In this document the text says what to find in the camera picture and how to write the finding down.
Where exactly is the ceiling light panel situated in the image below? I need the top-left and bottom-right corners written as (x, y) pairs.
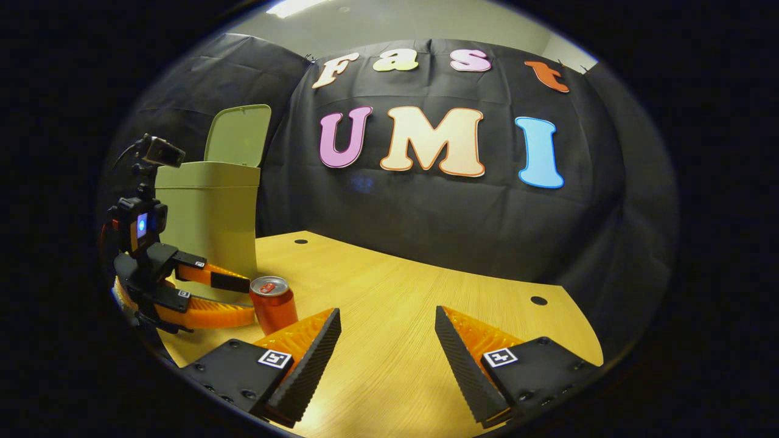
top-left (266, 0), bottom-right (332, 19)

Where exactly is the pale green desktop garbage bin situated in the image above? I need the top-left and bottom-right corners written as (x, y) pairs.
top-left (155, 104), bottom-right (273, 305)

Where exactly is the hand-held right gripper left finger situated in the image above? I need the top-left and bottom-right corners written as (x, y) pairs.
top-left (183, 308), bottom-right (343, 428)

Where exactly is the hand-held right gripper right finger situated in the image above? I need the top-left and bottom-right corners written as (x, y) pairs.
top-left (435, 306), bottom-right (604, 429)

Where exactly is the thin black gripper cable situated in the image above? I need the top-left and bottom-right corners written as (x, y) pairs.
top-left (116, 141), bottom-right (144, 169)

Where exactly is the red pop can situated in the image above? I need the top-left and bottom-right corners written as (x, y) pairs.
top-left (249, 276), bottom-right (299, 336)

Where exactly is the wooden desktop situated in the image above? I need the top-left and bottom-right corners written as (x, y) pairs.
top-left (159, 230), bottom-right (604, 438)

